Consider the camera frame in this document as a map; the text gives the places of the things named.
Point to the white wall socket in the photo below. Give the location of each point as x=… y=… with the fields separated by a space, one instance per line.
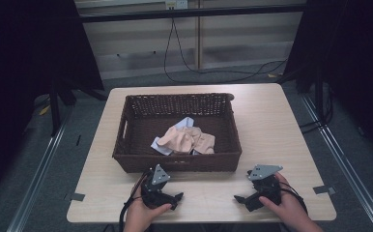
x=176 y=4

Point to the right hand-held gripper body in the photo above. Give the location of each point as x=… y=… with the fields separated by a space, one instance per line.
x=265 y=188

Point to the yellow tape piece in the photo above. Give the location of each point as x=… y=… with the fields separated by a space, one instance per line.
x=44 y=110
x=272 y=75

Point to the light blue cloth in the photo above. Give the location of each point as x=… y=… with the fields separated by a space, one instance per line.
x=184 y=122

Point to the dark curtain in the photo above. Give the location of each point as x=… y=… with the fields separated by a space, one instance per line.
x=23 y=64
x=352 y=64

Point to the brown wicker basket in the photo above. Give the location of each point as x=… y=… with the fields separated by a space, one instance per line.
x=142 y=124

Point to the grey tape strip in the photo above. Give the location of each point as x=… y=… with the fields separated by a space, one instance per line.
x=323 y=189
x=75 y=197

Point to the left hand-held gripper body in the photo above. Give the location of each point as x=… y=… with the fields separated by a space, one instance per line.
x=155 y=190

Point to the person's right hand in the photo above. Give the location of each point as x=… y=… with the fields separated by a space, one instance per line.
x=287 y=206

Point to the black metal stand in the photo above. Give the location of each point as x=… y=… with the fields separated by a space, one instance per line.
x=319 y=103
x=55 y=109

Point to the peach cloth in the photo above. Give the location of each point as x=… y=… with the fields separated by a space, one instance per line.
x=183 y=140

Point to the black horizontal bar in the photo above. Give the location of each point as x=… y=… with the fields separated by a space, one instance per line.
x=181 y=13

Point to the aluminium floor rail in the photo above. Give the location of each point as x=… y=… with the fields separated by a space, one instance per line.
x=345 y=167
x=36 y=180

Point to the person's left hand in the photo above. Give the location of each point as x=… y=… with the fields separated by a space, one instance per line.
x=141 y=216

